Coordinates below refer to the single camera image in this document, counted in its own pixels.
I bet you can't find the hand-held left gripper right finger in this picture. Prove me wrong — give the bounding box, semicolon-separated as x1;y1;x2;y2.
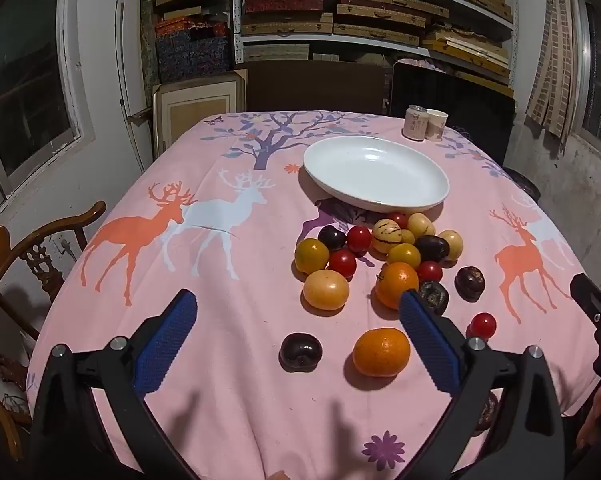
399;289;566;480

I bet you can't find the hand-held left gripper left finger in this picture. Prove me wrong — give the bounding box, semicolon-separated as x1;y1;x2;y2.
30;288;200;480

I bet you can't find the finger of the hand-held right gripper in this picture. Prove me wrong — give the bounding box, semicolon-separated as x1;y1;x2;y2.
569;272;601;333

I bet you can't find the mandarin orange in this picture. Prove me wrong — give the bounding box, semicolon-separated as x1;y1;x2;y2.
375;262;420;310
352;327;411;378

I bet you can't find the yellow-orange tomato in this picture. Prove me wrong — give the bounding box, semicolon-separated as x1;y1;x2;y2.
294;239;330;275
386;243;422;270

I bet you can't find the dark avocado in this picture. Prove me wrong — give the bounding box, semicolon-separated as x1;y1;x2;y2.
413;235;450;263

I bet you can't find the striped pepino melon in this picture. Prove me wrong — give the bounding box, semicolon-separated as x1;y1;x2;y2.
371;218;403;255

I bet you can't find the dark purple plum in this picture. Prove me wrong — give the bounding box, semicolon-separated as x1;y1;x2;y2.
279;332;323;373
317;225;347;252

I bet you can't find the white oval plate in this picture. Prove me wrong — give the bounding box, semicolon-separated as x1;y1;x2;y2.
303;135;450;214

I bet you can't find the person's right hand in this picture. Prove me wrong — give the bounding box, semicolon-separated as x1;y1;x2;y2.
577;384;601;450

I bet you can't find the pink deer-print tablecloth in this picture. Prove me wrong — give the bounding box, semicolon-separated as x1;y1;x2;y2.
25;110;601;480

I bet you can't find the black round stool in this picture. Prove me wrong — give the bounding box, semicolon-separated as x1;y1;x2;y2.
503;166;541;202

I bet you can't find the barred window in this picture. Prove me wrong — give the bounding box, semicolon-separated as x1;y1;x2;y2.
571;0;601;158

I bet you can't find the hanging wooden slat curtain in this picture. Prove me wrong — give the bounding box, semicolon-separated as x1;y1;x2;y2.
525;0;589;140

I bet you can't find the beige paper cup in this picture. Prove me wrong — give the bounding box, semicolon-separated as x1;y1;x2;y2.
425;108;449;143

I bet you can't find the beige drink can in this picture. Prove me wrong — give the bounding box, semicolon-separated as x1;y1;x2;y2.
402;105;429;141

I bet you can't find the black panel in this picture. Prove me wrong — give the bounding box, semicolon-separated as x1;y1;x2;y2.
389;60;516;166

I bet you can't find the wooden framed picture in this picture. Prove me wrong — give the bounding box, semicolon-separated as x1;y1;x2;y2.
152;69;248;158

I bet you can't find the yellow flat box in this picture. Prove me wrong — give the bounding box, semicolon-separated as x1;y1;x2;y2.
423;34;510;78

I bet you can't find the blue patterned box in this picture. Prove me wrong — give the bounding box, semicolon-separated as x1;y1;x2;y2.
156;35;191;83
189;27;231;78

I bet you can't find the pink cloth bundle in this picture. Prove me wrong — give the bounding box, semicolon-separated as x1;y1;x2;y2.
395;57;446;73

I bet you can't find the white narrow door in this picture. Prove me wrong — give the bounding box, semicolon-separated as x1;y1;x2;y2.
114;0;154;173

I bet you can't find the dark brown wooden board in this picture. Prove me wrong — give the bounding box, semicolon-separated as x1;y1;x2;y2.
234;61;387;116

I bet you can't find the grey-green stone slab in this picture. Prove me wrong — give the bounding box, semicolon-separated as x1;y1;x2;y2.
139;0;161;108

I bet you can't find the orange-red patterned box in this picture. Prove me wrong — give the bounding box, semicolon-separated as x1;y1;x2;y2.
155;16;216;37

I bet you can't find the white metal shelf rack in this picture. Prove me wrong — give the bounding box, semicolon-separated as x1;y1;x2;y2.
230;0;519;86

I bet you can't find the stack of woven straw boxes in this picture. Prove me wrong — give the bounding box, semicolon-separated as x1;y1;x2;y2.
240;0;514;86

